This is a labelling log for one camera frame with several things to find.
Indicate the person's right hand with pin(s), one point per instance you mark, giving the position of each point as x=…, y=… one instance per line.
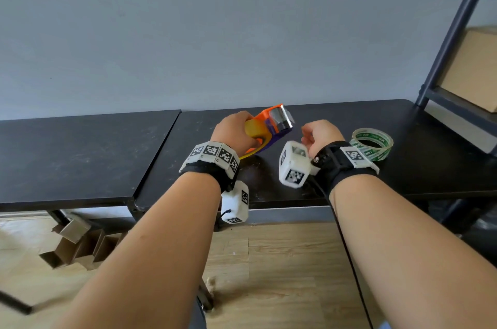
x=324, y=132

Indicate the person's left hand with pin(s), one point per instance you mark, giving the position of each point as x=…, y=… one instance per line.
x=231, y=128

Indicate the person's left fingers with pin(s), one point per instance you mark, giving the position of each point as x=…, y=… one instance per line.
x=255, y=142

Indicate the person's right fingers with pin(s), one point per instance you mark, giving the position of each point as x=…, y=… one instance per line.
x=306, y=134

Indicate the orange and yellow tape dispenser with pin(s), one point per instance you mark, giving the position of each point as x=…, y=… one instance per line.
x=268, y=119

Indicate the person's left forearm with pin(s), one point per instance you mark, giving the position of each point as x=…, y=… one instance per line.
x=155, y=247

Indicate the person's right forearm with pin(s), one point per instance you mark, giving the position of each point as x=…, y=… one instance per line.
x=396, y=247

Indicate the left wristband with markers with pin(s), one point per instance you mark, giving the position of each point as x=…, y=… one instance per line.
x=213, y=156

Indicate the wristband with markers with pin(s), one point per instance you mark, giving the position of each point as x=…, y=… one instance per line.
x=213, y=156
x=345, y=161

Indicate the right wristband with markers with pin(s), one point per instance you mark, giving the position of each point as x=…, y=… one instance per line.
x=345, y=161

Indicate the clear tape roll green print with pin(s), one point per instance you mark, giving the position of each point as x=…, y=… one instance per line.
x=378, y=152

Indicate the brown cardboard box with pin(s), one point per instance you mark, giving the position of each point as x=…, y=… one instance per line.
x=473, y=68

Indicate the black metal shelf rack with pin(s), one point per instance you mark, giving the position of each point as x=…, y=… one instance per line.
x=458, y=21

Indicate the folded cardboard divider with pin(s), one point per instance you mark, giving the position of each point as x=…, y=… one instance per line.
x=77, y=247

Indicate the black rod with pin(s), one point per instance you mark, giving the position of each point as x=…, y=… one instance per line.
x=15, y=303

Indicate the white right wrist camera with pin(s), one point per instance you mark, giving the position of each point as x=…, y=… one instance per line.
x=295, y=163

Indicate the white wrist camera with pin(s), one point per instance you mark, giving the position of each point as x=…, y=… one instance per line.
x=295, y=163
x=236, y=204

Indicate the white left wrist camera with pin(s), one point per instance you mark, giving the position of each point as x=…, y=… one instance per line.
x=236, y=204

